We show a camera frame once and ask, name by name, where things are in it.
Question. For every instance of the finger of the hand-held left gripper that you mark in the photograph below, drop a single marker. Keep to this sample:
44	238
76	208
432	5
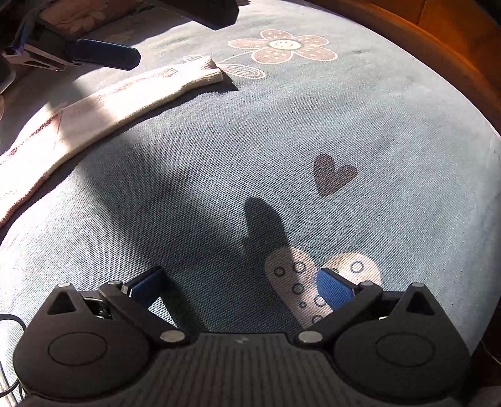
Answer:
105	54
207	11

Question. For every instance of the wooden headboard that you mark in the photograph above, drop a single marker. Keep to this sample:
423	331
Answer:
450	43

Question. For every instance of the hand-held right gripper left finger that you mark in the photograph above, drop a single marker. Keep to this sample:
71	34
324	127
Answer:
146	285

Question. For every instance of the blue floral bed sheet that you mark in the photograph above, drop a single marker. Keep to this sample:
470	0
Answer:
242	156

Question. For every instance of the pink and cream knit sweater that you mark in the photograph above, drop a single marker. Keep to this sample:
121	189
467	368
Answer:
98	113

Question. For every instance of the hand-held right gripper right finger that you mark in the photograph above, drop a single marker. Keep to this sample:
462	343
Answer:
332	290

